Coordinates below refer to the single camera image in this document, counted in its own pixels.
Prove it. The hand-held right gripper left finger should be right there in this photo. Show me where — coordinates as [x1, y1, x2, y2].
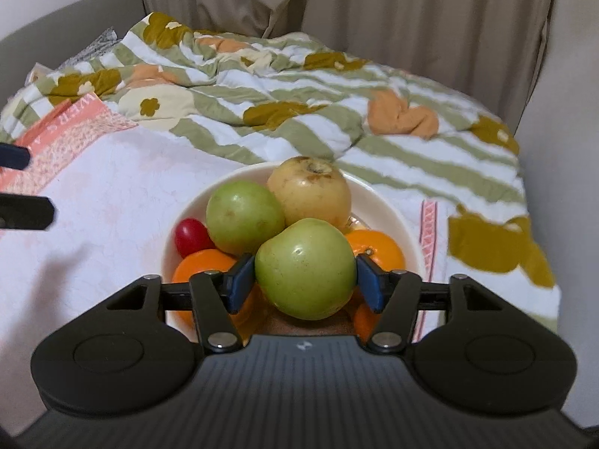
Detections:
[107, 253, 257, 355]

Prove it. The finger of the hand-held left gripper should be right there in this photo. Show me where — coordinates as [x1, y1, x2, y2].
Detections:
[0, 143, 30, 170]
[0, 194, 55, 231]

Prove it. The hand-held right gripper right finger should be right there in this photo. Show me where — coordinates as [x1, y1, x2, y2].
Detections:
[356, 253, 497, 355]

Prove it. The orange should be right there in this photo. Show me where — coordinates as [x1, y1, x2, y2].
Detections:
[344, 229, 407, 274]
[171, 249, 257, 330]

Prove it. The green apple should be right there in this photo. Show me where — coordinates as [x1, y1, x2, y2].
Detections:
[255, 218, 357, 321]
[206, 180, 286, 256]

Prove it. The red cherry tomato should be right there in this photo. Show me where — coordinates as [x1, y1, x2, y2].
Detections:
[174, 218, 217, 259]

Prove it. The cream plate with yellow print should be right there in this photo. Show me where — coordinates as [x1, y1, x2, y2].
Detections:
[160, 161, 426, 342]

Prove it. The pink floral-bordered cloth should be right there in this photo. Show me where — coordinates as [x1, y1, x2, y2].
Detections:
[0, 92, 441, 384]

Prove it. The yellow pear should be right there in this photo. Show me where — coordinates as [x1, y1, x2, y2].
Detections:
[267, 156, 353, 232]

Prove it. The grey sofa backrest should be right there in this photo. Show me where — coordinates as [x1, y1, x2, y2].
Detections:
[0, 0, 146, 108]

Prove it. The grey patterned pillow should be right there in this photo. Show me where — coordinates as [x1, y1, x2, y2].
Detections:
[61, 27, 120, 68]

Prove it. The green striped floral blanket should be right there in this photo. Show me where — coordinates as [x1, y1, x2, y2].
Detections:
[0, 12, 562, 333]

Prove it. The beige curtain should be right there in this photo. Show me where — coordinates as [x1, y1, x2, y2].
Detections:
[136, 0, 560, 136]

